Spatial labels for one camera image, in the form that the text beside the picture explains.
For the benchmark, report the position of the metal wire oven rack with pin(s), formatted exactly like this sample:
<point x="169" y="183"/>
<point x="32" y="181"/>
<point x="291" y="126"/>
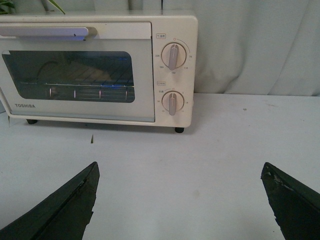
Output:
<point x="118" y="90"/>

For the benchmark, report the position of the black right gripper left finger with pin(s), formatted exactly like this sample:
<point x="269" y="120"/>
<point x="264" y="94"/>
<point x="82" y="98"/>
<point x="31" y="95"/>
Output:
<point x="63" y="215"/>

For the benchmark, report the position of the green potted plant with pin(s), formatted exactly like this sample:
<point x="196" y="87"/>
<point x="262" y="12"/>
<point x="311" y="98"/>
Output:
<point x="8" y="7"/>

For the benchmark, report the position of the oven door with glass window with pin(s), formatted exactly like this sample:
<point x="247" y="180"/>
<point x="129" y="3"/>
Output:
<point x="77" y="50"/>

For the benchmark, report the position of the cream Toshiba toaster oven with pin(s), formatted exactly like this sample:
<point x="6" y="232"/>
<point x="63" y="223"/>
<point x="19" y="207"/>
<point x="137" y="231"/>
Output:
<point x="170" y="26"/>

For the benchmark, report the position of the temperature dial knob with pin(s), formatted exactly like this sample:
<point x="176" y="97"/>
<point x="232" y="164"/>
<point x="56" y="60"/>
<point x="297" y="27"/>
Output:
<point x="173" y="56"/>

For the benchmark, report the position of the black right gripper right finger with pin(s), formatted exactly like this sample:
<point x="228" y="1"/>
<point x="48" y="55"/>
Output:
<point x="296" y="207"/>

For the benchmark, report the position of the timer dial knob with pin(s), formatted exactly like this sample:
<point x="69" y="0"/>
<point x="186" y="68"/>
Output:
<point x="173" y="102"/>

